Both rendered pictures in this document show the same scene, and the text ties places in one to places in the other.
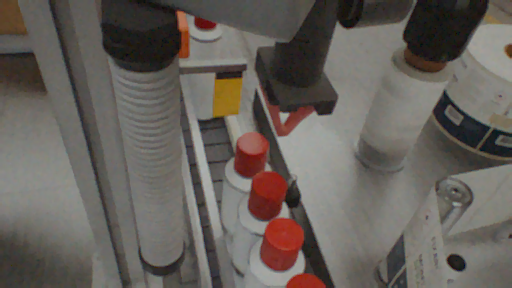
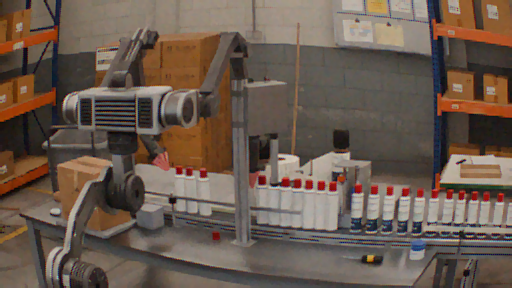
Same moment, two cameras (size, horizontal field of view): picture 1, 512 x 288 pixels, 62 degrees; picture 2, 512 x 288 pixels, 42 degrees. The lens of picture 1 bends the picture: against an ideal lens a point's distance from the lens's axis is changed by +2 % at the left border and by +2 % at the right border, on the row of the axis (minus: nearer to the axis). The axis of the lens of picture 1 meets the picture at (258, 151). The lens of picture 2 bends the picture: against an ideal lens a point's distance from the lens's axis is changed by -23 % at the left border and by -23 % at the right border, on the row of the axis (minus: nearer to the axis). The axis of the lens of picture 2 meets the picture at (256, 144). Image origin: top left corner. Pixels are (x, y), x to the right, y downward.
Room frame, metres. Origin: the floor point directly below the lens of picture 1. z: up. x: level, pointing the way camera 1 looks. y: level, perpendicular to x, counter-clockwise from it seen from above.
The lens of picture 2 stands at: (-2.21, 2.21, 1.93)
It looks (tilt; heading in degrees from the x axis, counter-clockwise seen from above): 12 degrees down; 319
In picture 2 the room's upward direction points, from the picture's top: 1 degrees counter-clockwise
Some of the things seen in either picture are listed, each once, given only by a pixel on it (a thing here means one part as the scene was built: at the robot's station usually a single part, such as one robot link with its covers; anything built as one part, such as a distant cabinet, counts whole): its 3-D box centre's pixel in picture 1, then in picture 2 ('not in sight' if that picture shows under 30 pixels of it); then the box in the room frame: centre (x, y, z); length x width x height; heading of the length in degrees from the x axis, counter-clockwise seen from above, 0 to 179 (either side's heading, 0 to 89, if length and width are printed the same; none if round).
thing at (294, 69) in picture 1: (299, 57); (252, 160); (0.39, -0.03, 1.13); 0.10 x 0.07 x 0.07; 22
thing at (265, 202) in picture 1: (256, 242); (274, 201); (0.24, -0.02, 0.98); 0.05 x 0.05 x 0.20
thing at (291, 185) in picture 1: (286, 201); not in sight; (0.38, -0.05, 0.89); 0.03 x 0.03 x 0.12; 22
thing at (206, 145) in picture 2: not in sight; (159, 111); (3.80, -1.89, 0.70); 1.20 x 0.82 x 1.39; 33
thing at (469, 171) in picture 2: not in sight; (480, 171); (0.07, -1.64, 0.82); 0.34 x 0.24 x 0.03; 33
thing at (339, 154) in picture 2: not in sight; (340, 158); (0.41, -0.59, 1.04); 0.09 x 0.09 x 0.29
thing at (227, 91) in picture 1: (227, 94); not in sight; (0.35, 0.04, 1.09); 0.03 x 0.01 x 0.06; 112
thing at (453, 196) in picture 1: (418, 239); not in sight; (0.29, -0.20, 0.97); 0.05 x 0.05 x 0.19
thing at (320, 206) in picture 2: not in sight; (320, 205); (0.05, -0.09, 0.98); 0.05 x 0.05 x 0.20
